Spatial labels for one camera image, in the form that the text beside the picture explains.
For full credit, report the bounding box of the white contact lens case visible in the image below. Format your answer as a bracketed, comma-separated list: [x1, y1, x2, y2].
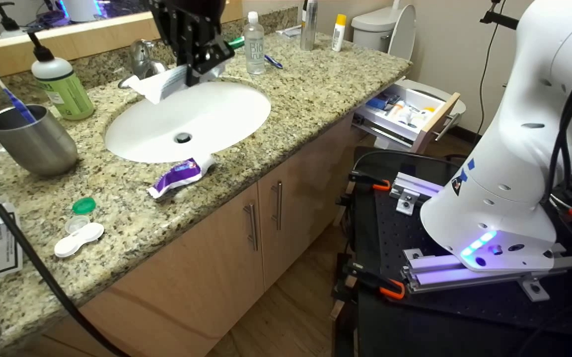
[52, 221, 108, 261]

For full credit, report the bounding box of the purple toothpaste tube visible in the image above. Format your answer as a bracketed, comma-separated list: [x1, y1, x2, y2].
[146, 154, 219, 203]

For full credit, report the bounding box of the white oval sink basin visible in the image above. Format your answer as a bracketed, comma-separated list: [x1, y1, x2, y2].
[102, 80, 275, 168]

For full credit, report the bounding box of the chrome faucet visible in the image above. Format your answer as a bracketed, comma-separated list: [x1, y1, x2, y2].
[118, 39, 172, 92]

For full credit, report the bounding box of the stainless steel cup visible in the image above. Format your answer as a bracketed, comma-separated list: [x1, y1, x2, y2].
[0, 104, 82, 179]

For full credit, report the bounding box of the metal cabinet handle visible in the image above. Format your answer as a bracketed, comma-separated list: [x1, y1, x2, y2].
[243, 199, 263, 255]
[271, 179, 289, 233]

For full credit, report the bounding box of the green round cap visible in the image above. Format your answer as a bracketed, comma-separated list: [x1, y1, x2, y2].
[70, 195, 98, 219]

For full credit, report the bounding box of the white and blue toothbrush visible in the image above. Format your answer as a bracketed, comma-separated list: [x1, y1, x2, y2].
[0, 55, 41, 128]

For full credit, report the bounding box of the orange black clamp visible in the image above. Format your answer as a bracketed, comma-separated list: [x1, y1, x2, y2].
[348, 170, 396, 197]
[344, 261, 410, 304]

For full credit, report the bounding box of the yellow capped white bottle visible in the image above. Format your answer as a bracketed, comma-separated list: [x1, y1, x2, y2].
[331, 13, 350, 55]

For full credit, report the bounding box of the green tube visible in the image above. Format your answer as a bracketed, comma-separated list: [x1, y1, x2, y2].
[227, 33, 249, 55]

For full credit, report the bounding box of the wooden framed mirror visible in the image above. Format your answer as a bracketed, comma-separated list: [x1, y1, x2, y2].
[0, 0, 247, 86]

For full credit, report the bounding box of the clear plastic bottle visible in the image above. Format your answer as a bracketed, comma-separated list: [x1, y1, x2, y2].
[243, 9, 269, 80]

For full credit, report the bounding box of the black robot cart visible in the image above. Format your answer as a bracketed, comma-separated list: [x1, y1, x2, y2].
[335, 148, 572, 357]

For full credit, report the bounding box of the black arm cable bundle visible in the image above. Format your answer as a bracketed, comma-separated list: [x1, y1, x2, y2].
[539, 49, 572, 267]

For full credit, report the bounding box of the wooden cabinet door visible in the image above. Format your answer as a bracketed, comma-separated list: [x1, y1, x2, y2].
[257, 112, 360, 294]
[74, 181, 267, 357]

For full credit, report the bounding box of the silver slim bottle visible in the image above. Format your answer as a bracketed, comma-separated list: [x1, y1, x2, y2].
[299, 0, 321, 55]

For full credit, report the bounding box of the white toilet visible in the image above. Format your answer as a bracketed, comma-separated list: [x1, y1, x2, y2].
[350, 3, 420, 62]

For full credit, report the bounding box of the aluminium mounting rail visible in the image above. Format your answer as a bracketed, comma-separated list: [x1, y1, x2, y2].
[400, 243, 572, 304]
[390, 172, 446, 219]

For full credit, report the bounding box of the green soap pump bottle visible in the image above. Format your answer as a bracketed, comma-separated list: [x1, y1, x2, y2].
[25, 31, 98, 124]

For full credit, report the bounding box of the thick black cable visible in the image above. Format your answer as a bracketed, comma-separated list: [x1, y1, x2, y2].
[0, 158, 132, 357]

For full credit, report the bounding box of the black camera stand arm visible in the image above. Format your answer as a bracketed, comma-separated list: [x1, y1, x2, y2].
[480, 0, 525, 33]

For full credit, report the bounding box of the open white drawer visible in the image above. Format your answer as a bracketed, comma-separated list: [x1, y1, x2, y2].
[352, 76, 466, 154]

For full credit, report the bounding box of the blue pen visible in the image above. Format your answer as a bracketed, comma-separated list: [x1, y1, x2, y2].
[263, 53, 287, 72]

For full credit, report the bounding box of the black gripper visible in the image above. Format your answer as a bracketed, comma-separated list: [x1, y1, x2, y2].
[150, 0, 239, 90]

